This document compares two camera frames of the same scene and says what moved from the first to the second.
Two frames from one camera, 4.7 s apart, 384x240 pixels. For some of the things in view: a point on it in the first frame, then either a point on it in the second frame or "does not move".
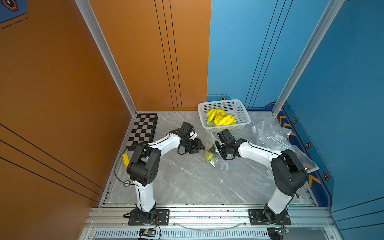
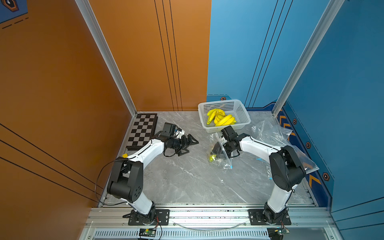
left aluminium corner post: x=95 y=28 does not move
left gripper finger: x=194 y=149 -> x=180 y=153
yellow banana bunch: x=215 y=114 does not move
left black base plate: x=162 y=218 does not move
